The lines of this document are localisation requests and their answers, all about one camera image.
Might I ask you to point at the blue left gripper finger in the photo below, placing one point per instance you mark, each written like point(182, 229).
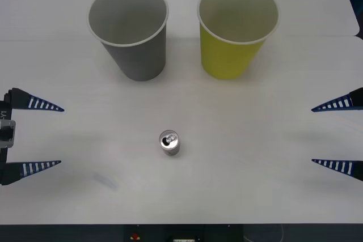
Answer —
point(20, 171)
point(25, 101)

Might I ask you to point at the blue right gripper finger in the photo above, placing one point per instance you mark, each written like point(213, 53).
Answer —
point(344, 167)
point(344, 102)

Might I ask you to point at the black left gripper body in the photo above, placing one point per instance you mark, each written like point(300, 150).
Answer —
point(4, 108)

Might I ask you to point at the small drink can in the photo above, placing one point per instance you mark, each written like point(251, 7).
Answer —
point(169, 146)

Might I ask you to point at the yellow-green plastic waste bin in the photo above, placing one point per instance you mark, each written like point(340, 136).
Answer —
point(227, 57)

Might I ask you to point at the red button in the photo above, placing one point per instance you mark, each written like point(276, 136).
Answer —
point(135, 236)

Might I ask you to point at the grey plastic waste bin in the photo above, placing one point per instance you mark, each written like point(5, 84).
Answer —
point(127, 15)

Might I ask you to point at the dark robot torso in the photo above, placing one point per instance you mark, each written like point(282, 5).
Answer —
point(215, 233)

